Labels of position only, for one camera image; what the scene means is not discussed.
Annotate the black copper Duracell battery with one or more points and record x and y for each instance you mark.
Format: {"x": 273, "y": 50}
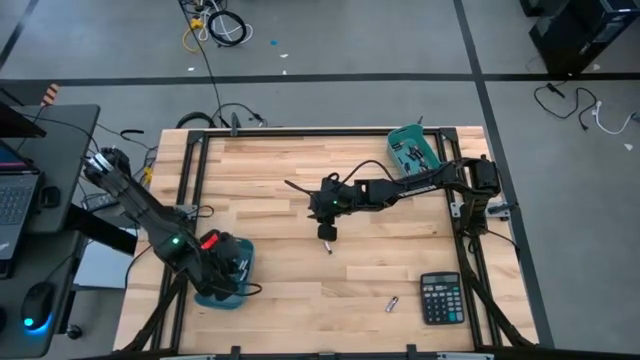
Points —
{"x": 424, "y": 164}
{"x": 407, "y": 167}

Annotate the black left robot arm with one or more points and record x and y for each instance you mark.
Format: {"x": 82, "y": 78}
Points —
{"x": 145, "y": 210}

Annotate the orange black striped marker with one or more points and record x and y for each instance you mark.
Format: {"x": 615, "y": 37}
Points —
{"x": 50, "y": 95}

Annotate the grey laptop computer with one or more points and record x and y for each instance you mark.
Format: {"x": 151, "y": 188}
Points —
{"x": 15, "y": 200}

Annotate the green plastic bin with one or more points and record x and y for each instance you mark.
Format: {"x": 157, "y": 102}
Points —
{"x": 402, "y": 132}

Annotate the black desk leg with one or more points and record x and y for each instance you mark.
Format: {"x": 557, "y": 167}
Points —
{"x": 100, "y": 230}

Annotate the dark blue plastic bin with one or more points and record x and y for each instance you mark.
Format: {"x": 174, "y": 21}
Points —
{"x": 215, "y": 302}

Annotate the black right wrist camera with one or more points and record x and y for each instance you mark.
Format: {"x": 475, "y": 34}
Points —
{"x": 327, "y": 232}

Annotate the black power brick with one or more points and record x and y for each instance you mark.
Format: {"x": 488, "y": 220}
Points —
{"x": 97, "y": 201}

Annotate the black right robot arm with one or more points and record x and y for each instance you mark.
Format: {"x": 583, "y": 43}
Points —
{"x": 410, "y": 190}

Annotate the black caster wheel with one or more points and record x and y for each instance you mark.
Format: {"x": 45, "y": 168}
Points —
{"x": 74, "y": 332}

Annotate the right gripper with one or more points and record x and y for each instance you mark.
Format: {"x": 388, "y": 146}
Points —
{"x": 330, "y": 200}

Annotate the small black desk device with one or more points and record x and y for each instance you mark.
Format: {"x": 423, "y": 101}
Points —
{"x": 50, "y": 196}

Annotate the black computer tower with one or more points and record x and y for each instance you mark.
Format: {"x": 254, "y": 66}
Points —
{"x": 575, "y": 40}

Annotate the black desk monitor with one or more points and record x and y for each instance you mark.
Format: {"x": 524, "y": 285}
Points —
{"x": 15, "y": 125}

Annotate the black metal table frame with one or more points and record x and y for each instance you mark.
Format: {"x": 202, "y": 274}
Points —
{"x": 325, "y": 132}

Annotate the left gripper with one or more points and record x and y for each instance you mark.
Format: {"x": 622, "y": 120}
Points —
{"x": 225, "y": 255}

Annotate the grey side desk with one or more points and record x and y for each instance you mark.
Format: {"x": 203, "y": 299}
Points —
{"x": 65, "y": 140}

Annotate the black computer mouse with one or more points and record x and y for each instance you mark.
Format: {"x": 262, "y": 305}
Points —
{"x": 37, "y": 305}

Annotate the black desk calculator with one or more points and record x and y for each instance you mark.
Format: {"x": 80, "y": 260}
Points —
{"x": 442, "y": 300}

